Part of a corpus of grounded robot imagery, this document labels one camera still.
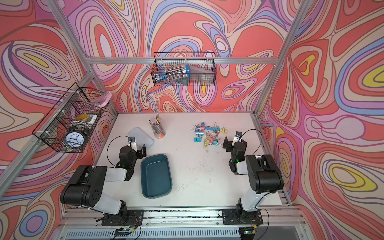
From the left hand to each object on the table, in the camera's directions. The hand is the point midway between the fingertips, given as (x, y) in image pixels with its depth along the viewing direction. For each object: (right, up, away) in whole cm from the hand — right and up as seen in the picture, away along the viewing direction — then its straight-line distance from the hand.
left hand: (137, 145), depth 93 cm
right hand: (+62, +2, +2) cm, 62 cm away
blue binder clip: (+38, +11, +15) cm, 42 cm away
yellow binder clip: (+45, +2, +5) cm, 45 cm away
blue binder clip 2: (+47, +11, +15) cm, 50 cm away
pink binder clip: (+47, +3, +8) cm, 48 cm away
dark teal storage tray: (+14, -21, -7) cm, 26 cm away
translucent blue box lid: (-2, +4, +12) cm, 13 cm away
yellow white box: (-18, +16, -19) cm, 30 cm away
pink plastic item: (-18, +27, -7) cm, 33 cm away
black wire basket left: (-28, +11, -20) cm, 36 cm away
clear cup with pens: (+12, +13, 0) cm, 18 cm away
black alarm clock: (-19, +7, -26) cm, 33 cm away
